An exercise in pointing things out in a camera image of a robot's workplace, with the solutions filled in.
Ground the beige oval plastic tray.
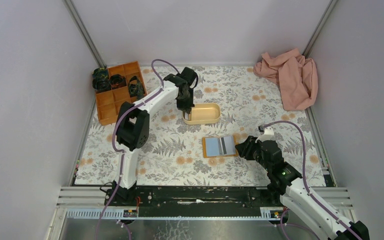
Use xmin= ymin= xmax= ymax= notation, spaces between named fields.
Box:
xmin=182 ymin=103 xmax=221 ymax=125

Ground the grey card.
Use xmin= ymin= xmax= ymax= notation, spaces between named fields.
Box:
xmin=218 ymin=135 xmax=236 ymax=156

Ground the yellow leather card holder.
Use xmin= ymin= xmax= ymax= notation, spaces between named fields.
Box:
xmin=202 ymin=135 xmax=239 ymax=158

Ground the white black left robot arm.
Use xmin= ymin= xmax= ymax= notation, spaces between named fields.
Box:
xmin=108 ymin=67 xmax=199 ymax=201

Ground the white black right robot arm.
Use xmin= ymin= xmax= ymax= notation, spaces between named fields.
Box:
xmin=235 ymin=136 xmax=370 ymax=240

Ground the floral patterned table mat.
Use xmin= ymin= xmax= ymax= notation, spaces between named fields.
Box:
xmin=74 ymin=65 xmax=327 ymax=187

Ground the orange compartment organizer tray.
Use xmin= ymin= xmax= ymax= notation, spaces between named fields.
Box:
xmin=92 ymin=61 xmax=148 ymax=126

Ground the pink crumpled cloth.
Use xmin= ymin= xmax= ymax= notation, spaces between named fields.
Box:
xmin=253 ymin=48 xmax=319 ymax=111

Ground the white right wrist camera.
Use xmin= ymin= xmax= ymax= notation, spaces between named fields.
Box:
xmin=256 ymin=125 xmax=275 ymax=142

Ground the dark camouflage strap in tray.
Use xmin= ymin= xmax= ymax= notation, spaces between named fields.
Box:
xmin=127 ymin=75 xmax=146 ymax=110

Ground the dark rolled strap in tray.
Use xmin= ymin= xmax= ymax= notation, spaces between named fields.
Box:
xmin=109 ymin=74 xmax=127 ymax=90

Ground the dark camouflage rolled strap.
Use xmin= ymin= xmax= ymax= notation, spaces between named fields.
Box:
xmin=91 ymin=67 xmax=112 ymax=93

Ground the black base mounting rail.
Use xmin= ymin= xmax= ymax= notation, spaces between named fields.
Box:
xmin=104 ymin=185 xmax=286 ymax=219

